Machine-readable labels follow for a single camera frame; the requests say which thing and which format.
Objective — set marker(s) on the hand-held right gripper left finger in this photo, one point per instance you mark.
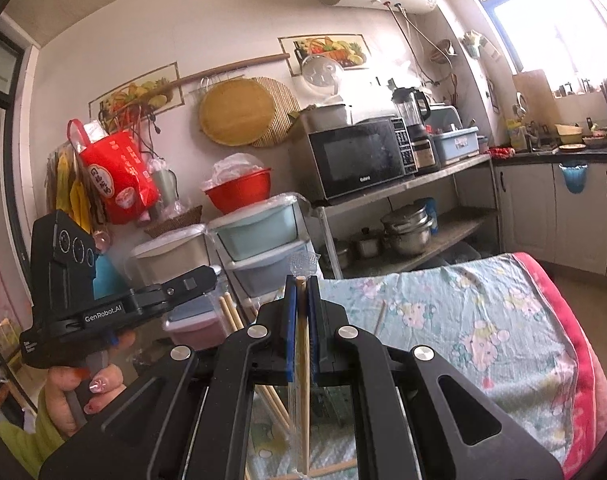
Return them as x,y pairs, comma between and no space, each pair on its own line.
292,310

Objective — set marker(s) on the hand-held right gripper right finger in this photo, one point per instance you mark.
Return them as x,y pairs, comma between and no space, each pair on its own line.
312,310

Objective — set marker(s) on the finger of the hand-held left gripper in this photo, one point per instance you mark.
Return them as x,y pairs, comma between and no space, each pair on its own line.
193,285

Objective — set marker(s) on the plastic-sleeved chopstick pair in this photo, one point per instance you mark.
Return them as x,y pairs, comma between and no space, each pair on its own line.
302,310

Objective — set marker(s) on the bunch of bamboo chopsticks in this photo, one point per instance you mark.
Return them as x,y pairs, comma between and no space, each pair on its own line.
231,312

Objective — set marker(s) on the person's left hand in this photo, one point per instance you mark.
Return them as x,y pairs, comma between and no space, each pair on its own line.
63,390

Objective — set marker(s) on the blue hanging bag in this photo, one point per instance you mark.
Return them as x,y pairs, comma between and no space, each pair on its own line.
108,280

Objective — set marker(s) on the wicker basket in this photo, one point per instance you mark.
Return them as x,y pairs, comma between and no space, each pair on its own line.
176,222

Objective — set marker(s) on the teal-topped plastic drawer tower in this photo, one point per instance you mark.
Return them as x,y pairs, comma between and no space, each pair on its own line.
263,240

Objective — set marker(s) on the yellow hanging cloths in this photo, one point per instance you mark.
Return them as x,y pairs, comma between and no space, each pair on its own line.
73,195

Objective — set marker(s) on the red plastic basin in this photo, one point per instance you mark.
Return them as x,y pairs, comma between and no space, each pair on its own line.
238,195

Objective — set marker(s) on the pale green cup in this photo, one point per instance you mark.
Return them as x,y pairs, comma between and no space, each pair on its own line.
162,185

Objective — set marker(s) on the red shopping bag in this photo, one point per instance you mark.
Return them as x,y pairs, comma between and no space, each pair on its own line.
118,175

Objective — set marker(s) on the stacked steel pots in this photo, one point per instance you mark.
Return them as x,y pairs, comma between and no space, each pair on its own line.
408,232

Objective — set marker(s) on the white plastic bags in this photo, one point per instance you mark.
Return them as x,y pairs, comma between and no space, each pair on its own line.
236,167

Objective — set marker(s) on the printed cartoon bedsheet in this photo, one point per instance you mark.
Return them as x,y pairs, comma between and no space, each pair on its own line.
458,320

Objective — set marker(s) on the black microwave oven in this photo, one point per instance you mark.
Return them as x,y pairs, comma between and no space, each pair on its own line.
353,157

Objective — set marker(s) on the metal kitchen shelf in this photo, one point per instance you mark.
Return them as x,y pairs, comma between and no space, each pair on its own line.
453,225

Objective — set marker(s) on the round bamboo board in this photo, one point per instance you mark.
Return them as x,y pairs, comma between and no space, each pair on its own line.
236,112

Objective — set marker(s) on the round ribbed bamboo mat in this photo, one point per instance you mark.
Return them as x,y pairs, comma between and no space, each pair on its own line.
286,115

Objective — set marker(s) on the black blender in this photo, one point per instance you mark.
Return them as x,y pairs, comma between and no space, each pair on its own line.
413,120

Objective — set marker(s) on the blue plastic dish box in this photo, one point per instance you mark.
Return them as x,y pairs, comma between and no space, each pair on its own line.
456,147

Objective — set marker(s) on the long wooden rolling pole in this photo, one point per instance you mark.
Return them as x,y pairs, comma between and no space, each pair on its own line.
233,66

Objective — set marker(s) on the white round plastic cover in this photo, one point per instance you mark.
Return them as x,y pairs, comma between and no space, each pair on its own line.
321,76

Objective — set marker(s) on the white kitchen counter cabinets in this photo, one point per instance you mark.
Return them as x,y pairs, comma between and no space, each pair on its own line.
528,210

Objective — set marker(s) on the pink blanket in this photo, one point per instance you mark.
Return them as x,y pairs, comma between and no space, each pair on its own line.
583,360

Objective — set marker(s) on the hanging metal strainer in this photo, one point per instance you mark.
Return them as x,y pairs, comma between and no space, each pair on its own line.
443,50

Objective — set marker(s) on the blue plastic hanging bin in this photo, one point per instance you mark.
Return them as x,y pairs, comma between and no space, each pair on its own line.
573,177

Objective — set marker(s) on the wooden cutting board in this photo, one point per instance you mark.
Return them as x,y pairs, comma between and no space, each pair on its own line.
533,90

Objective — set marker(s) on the kitchen window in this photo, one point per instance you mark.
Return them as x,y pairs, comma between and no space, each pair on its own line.
558,5

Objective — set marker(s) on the fruit wall poster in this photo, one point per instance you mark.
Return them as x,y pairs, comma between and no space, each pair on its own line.
133,92
333,47

